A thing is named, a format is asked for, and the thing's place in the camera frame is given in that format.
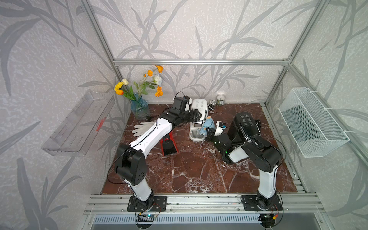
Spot white coffee machine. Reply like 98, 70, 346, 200
189, 99, 208, 142

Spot blue pink patterned cloth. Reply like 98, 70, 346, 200
199, 116, 216, 136

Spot black coffee machine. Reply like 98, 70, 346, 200
227, 112, 261, 146

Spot red coffee machine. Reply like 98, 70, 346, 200
160, 132, 179, 156

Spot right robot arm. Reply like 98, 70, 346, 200
206, 128, 282, 210

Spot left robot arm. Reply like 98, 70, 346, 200
115, 109, 207, 210

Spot tin can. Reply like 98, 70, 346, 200
217, 94, 226, 106

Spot blue glass vase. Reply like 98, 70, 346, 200
131, 96, 150, 120

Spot white glove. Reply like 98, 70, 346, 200
132, 121, 155, 137

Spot orange yellow artificial flowers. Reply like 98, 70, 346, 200
114, 65, 164, 101

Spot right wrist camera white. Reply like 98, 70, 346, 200
215, 121, 226, 136

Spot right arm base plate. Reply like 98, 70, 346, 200
241, 192, 283, 211

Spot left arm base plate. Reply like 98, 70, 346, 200
127, 195, 167, 212

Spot aluminium front rail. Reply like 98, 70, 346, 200
83, 193, 325, 215

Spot white wire mesh basket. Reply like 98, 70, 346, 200
279, 87, 350, 158

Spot clear plastic wall shelf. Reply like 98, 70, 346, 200
41, 90, 116, 157

